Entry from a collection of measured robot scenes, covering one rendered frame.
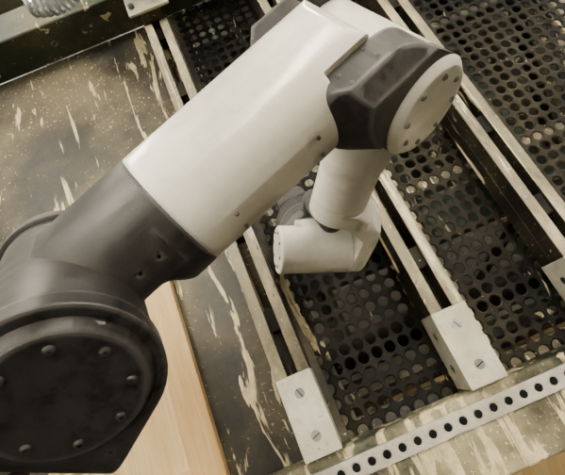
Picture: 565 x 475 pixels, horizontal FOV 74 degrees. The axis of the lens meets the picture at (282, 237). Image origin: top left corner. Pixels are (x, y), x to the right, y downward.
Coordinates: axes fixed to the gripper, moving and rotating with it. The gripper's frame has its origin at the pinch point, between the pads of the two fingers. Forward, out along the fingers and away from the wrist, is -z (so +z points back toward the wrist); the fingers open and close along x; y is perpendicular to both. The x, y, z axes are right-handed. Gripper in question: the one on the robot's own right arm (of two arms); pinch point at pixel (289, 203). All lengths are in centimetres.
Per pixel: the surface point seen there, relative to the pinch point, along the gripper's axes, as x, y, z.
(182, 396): -20.7, 31.5, 14.6
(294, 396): -22.1, 12.2, 23.5
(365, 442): -31.1, 4.8, 29.0
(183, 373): -18.1, 30.2, 12.1
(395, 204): -5.6, -17.4, 7.4
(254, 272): -8.4, 11.5, 5.1
